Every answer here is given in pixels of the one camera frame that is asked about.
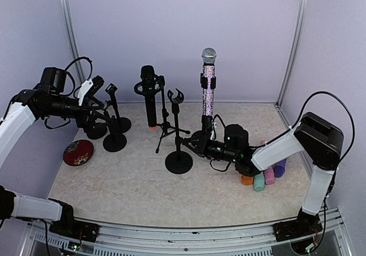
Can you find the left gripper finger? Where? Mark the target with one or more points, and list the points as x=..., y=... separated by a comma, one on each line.
x=107, y=120
x=96, y=104

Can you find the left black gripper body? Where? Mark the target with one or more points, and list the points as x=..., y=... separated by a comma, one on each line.
x=81, y=122

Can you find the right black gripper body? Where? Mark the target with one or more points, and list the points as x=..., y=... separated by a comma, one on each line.
x=207, y=151

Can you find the pink mic round stand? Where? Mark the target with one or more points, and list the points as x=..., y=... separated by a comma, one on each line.
x=97, y=131

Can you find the purple mic round stand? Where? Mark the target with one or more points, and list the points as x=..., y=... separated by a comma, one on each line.
x=120, y=116

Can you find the glitter mic round stand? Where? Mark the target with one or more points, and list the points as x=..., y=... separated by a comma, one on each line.
x=205, y=121

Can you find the orange mic round stand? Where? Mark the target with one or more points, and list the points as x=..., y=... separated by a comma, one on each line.
x=178, y=161

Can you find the teal mic round stand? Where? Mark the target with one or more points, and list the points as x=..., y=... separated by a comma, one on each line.
x=115, y=141

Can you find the orange microphone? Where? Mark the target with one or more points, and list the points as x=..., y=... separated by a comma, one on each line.
x=246, y=180

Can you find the teal microphone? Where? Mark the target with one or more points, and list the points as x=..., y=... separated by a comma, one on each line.
x=259, y=182

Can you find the pink microphone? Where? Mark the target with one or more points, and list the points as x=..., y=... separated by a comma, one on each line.
x=269, y=176

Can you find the purple microphone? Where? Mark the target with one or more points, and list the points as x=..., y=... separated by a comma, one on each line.
x=280, y=168

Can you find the glitter silver microphone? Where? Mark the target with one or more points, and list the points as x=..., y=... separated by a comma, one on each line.
x=208, y=80

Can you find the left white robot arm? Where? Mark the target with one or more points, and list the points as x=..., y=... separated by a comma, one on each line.
x=46, y=99

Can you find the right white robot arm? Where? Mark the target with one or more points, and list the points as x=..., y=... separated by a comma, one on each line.
x=311, y=135

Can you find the black tripod mic stand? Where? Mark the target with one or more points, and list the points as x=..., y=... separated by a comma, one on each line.
x=159, y=88

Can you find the black microphone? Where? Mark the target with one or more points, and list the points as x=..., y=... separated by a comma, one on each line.
x=148, y=88

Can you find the red embroidered round cushion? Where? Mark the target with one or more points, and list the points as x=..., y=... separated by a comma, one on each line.
x=78, y=152

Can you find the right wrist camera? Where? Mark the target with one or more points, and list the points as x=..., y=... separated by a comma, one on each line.
x=213, y=126

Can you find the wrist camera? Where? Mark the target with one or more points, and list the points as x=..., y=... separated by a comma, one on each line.
x=213, y=126
x=89, y=87

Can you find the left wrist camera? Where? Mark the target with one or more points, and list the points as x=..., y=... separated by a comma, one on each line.
x=89, y=87

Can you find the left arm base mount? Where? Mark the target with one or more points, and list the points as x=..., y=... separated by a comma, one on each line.
x=83, y=231

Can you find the aluminium front rail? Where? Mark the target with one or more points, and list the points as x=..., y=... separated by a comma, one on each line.
x=252, y=239

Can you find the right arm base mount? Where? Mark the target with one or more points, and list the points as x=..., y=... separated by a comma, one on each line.
x=284, y=231

